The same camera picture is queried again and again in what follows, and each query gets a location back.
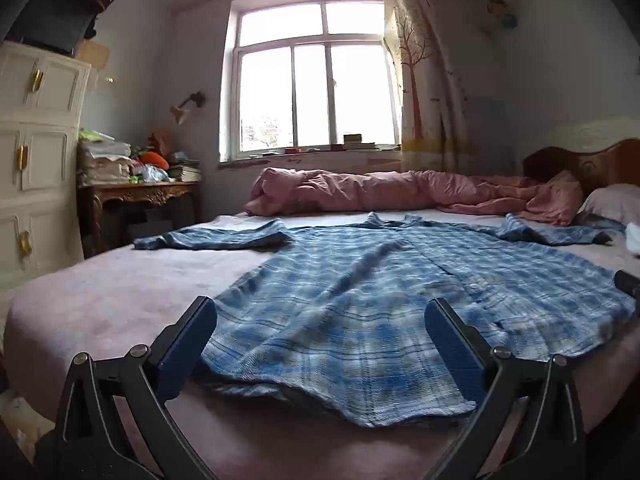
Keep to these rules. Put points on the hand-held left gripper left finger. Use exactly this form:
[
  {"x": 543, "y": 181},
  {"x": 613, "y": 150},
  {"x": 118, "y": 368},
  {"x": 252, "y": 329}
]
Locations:
[{"x": 187, "y": 345}]

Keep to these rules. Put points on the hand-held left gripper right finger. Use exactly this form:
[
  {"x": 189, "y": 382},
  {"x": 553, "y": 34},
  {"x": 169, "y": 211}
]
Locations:
[{"x": 452, "y": 347}]

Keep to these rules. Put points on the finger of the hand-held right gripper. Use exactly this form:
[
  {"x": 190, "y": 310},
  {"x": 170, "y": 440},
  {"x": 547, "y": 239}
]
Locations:
[{"x": 629, "y": 284}]

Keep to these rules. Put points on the blue plaid shirt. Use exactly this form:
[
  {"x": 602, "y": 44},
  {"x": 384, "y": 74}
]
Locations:
[{"x": 350, "y": 290}]

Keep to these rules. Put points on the white cloth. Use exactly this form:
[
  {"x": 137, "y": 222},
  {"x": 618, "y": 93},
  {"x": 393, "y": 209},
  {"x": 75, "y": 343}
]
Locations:
[{"x": 634, "y": 240}]

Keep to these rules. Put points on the blue grey pillowcase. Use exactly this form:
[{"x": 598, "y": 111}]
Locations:
[{"x": 597, "y": 222}]

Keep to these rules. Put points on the pink pillow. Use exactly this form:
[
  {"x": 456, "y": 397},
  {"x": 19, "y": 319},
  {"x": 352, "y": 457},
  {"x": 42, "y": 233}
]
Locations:
[{"x": 612, "y": 202}]

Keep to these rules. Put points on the bed with pink sheet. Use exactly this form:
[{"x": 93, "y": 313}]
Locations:
[{"x": 110, "y": 300}]

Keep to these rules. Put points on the wooden headboard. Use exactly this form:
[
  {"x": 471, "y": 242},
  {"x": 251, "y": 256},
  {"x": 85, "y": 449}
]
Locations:
[{"x": 560, "y": 165}]

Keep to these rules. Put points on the carved wooden side table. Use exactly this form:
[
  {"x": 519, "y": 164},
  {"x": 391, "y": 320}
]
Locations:
[{"x": 145, "y": 194}]

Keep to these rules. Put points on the pink duvet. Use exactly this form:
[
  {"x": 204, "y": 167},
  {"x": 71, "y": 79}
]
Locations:
[{"x": 400, "y": 190}]

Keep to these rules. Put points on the stack of books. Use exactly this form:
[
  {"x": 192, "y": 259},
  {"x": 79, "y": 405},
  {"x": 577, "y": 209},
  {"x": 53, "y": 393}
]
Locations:
[{"x": 187, "y": 171}]

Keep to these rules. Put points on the clear plastic bag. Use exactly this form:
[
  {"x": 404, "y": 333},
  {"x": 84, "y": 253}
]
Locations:
[{"x": 150, "y": 174}]

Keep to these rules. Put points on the orange plush toy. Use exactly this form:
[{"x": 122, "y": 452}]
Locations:
[{"x": 155, "y": 159}]

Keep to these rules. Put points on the clutter on side table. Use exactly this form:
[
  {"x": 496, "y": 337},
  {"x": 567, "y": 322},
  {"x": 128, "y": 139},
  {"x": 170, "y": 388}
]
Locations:
[{"x": 102, "y": 162}]

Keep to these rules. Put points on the small box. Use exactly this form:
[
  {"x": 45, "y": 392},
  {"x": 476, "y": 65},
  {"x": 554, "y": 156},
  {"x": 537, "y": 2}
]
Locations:
[{"x": 352, "y": 138}]

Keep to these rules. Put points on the cream cabinet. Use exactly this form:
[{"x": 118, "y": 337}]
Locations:
[{"x": 40, "y": 160}]

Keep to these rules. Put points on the tree print curtain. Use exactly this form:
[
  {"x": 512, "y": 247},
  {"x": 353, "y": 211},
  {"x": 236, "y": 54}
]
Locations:
[{"x": 425, "y": 85}]

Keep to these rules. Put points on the white framed window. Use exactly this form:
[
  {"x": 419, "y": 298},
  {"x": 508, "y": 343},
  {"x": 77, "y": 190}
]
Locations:
[{"x": 310, "y": 80}]

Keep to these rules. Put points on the cardboard box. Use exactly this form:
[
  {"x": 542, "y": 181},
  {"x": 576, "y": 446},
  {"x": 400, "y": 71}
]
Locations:
[{"x": 92, "y": 54}]

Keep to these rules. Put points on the black bag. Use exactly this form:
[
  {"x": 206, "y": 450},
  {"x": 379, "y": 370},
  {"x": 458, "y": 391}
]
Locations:
[{"x": 55, "y": 15}]

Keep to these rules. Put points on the wall lamp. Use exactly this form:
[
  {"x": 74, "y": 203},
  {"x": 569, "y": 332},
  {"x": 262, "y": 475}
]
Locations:
[{"x": 181, "y": 110}]

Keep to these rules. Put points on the wall decoration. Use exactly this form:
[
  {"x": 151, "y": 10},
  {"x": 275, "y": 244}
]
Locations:
[{"x": 500, "y": 12}]

